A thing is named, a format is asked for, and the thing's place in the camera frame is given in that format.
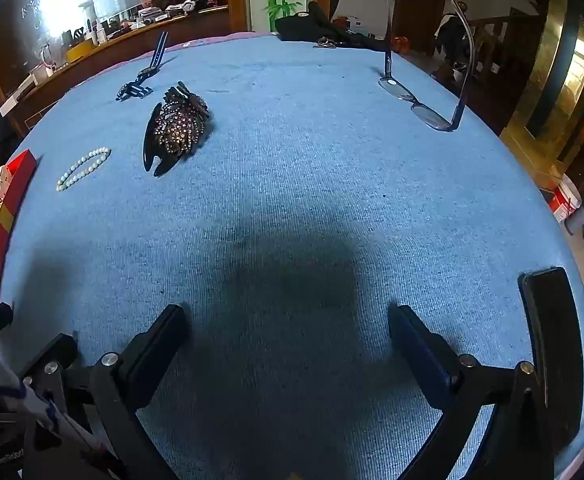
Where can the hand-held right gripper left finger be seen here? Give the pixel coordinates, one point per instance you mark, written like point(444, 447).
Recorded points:
point(159, 345)

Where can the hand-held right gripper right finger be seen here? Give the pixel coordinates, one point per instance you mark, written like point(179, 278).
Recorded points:
point(422, 355)

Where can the red box with white inside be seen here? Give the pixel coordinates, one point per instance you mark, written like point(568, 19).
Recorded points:
point(19, 180)

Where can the black smartphone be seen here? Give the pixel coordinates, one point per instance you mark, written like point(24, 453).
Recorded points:
point(557, 320)

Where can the red white carton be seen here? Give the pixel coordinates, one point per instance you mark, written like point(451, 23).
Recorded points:
point(564, 200)

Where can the rhinestone hair claw clip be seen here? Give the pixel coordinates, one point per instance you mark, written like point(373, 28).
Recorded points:
point(177, 130)

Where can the yellow box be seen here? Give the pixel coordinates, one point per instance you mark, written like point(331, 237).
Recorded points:
point(79, 52)

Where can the dark-framed eyeglasses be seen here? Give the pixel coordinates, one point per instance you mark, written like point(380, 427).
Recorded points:
point(388, 65)

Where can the blue striped bolo tie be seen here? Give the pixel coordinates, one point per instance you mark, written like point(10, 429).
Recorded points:
point(159, 50)

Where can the wooden counter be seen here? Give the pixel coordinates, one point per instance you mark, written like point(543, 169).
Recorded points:
point(122, 50)

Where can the bunch of keys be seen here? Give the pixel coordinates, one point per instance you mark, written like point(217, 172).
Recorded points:
point(326, 42)

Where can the black cloth bag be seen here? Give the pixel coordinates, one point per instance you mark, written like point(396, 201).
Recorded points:
point(302, 27)

